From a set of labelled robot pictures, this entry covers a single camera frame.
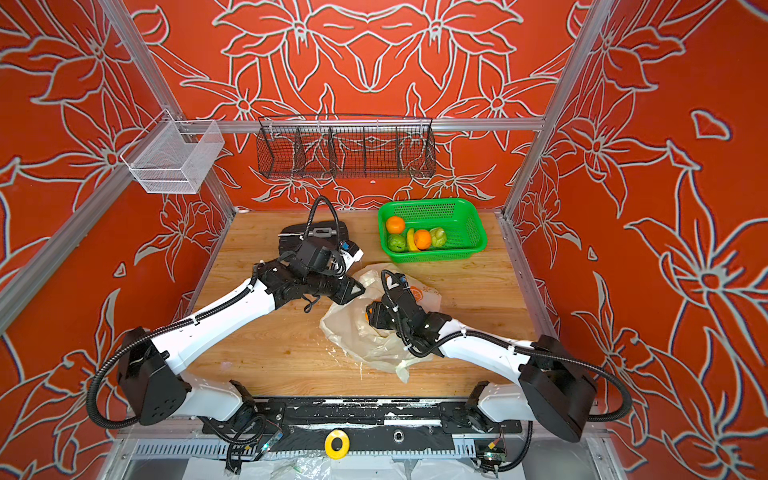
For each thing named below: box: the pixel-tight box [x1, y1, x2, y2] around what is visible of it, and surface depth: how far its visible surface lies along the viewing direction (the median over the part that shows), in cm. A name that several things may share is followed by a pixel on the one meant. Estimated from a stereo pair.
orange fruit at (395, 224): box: [386, 216, 405, 234], surface depth 112 cm
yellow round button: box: [324, 429, 350, 460], surface depth 70 cm
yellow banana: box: [407, 228, 420, 252], surface depth 107 cm
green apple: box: [430, 227, 447, 248], surface depth 106 cm
